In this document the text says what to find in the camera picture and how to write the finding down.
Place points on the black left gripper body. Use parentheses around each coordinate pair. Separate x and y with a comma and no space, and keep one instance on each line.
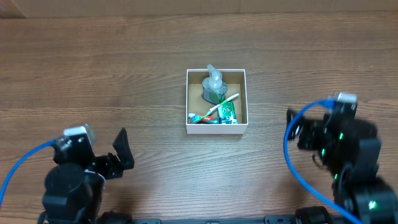
(107,166)

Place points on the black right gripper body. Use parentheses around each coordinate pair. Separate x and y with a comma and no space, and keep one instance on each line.
(313,135)

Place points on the green Dettol soap bar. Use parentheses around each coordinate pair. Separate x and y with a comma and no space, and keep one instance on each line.
(227,114)

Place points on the green toothpaste tube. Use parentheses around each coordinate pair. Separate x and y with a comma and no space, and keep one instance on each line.
(201,119)

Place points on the green white toothbrush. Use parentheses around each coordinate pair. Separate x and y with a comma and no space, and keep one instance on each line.
(229,99)

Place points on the clear pump soap bottle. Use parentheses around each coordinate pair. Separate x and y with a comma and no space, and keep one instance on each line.
(214,88)

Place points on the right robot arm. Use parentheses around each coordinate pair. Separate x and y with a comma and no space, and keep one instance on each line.
(348,148)

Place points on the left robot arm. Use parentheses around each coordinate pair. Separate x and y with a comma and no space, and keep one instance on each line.
(74,188)

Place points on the white cardboard box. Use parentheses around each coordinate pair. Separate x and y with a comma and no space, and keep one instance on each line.
(236,82)

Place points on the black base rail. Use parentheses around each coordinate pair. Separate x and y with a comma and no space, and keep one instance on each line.
(314,215)

